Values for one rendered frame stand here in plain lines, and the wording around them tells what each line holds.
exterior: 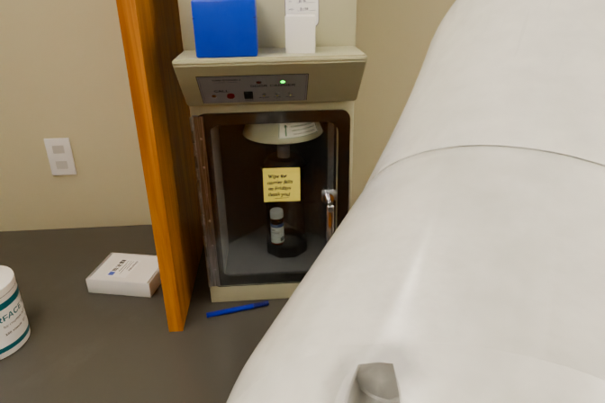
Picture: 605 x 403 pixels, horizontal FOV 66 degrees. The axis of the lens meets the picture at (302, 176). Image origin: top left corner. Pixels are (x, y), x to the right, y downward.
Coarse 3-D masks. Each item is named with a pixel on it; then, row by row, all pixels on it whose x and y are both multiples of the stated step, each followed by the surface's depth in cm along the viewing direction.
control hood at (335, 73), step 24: (264, 48) 87; (336, 48) 85; (192, 72) 78; (216, 72) 78; (240, 72) 79; (264, 72) 79; (288, 72) 80; (312, 72) 80; (336, 72) 80; (360, 72) 81; (192, 96) 85; (312, 96) 87; (336, 96) 88
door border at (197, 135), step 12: (192, 132) 91; (204, 144) 92; (204, 156) 93; (204, 168) 94; (204, 180) 95; (204, 192) 96; (204, 204) 97; (204, 216) 98; (204, 228) 99; (204, 252) 101; (216, 252) 102; (216, 264) 103; (216, 276) 104
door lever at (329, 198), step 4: (324, 196) 98; (328, 196) 98; (332, 196) 98; (324, 200) 98; (328, 200) 97; (332, 200) 99; (328, 204) 94; (332, 204) 94; (328, 208) 94; (332, 208) 94; (328, 212) 94; (332, 212) 94; (328, 216) 95; (332, 216) 95; (328, 220) 95; (332, 220) 95; (328, 224) 95; (332, 224) 95; (328, 228) 96; (332, 228) 96; (328, 232) 96; (332, 232) 96; (328, 236) 96; (328, 240) 97
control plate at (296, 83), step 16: (208, 80) 80; (224, 80) 80; (240, 80) 81; (256, 80) 81; (272, 80) 81; (288, 80) 82; (304, 80) 82; (208, 96) 85; (224, 96) 85; (240, 96) 86; (256, 96) 86; (272, 96) 86; (288, 96) 86; (304, 96) 87
